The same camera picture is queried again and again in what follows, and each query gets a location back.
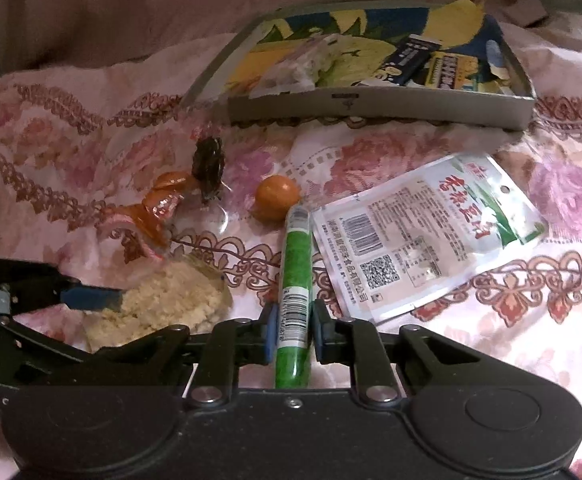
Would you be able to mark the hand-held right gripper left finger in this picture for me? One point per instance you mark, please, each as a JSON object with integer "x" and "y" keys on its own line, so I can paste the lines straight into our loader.
{"x": 271, "y": 340}

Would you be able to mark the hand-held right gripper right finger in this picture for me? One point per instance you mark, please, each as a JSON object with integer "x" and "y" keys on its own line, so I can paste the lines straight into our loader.
{"x": 321, "y": 345}

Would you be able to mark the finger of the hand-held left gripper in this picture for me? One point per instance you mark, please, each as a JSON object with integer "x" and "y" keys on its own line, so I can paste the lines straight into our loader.
{"x": 1, "y": 345}
{"x": 91, "y": 299}

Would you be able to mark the puffed rice cracker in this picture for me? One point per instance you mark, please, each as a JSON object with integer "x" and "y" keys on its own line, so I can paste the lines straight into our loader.
{"x": 171, "y": 300}

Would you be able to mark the green stick packet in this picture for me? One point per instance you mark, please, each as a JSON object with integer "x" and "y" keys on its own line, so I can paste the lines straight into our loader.
{"x": 296, "y": 260}

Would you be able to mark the orange candy wrapper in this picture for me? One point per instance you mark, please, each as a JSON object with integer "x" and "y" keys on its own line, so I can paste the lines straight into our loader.
{"x": 153, "y": 210}

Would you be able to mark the small orange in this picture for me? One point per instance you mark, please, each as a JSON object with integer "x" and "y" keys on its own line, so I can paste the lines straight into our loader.
{"x": 277, "y": 197}

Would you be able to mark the white green food pouch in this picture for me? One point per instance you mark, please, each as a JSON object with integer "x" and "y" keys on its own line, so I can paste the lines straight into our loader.
{"x": 421, "y": 230}

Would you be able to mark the dark dried fruit clear wrapper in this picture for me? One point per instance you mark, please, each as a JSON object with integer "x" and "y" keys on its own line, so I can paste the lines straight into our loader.
{"x": 208, "y": 160}

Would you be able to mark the grey cardboard box tray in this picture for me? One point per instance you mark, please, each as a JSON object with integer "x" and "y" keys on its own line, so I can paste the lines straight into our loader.
{"x": 371, "y": 107}

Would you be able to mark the white nougat bar packet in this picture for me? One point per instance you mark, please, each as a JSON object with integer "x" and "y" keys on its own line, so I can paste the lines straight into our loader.
{"x": 301, "y": 65}

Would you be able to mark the dark blue stick packet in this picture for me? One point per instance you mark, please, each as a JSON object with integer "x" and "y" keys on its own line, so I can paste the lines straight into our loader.
{"x": 408, "y": 60}

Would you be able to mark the yellow green packet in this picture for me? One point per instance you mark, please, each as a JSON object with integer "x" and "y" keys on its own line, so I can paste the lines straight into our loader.
{"x": 466, "y": 72}

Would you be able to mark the floral pink blanket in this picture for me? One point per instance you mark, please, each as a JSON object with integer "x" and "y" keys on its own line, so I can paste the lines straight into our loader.
{"x": 546, "y": 360}

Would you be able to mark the pink quilt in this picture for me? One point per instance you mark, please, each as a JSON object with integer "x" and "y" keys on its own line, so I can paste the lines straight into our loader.
{"x": 171, "y": 0}

